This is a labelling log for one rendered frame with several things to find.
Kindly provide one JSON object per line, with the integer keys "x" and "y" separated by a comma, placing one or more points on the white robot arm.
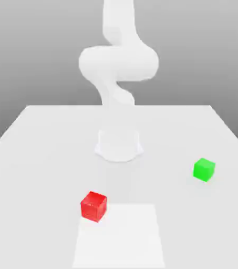
{"x": 118, "y": 63}

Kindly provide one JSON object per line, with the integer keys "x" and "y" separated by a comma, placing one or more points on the small red cube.
{"x": 93, "y": 207}

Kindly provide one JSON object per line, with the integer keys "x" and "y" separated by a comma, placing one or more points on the small green cube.
{"x": 204, "y": 169}

